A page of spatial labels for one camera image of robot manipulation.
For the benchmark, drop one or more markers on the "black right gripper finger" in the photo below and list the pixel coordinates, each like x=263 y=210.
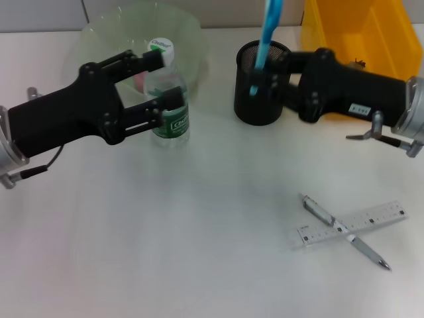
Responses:
x=288 y=94
x=295 y=63

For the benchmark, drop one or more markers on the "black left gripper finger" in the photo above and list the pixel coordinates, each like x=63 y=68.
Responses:
x=152 y=61
x=172 y=99

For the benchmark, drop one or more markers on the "yellow plastic storage bin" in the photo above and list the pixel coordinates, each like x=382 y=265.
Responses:
x=381 y=33

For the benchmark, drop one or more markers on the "silver white ballpoint pen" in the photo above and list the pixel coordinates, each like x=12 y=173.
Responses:
x=367 y=251

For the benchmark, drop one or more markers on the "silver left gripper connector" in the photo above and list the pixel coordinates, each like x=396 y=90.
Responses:
x=33 y=93

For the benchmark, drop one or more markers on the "translucent green fruit bowl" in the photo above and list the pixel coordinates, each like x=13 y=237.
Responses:
x=109 y=36

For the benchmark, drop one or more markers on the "black mesh pen cup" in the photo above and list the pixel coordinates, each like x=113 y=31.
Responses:
x=258 y=112

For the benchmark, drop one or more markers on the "pink toy peach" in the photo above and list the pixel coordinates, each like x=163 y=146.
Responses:
x=139 y=81

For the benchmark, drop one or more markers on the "blue sheathed scissors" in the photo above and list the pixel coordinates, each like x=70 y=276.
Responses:
x=266 y=39

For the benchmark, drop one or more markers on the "green plastic wrapper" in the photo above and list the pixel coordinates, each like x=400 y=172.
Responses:
x=358 y=63

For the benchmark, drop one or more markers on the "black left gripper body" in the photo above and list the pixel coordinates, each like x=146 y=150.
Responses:
x=73 y=116

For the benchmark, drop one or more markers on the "clear water bottle green label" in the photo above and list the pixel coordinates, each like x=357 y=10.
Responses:
x=170 y=129

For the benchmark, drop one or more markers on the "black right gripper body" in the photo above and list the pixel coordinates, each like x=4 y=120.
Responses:
x=348 y=89

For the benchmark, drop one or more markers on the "clear plastic ruler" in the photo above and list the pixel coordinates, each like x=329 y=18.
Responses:
x=381 y=217

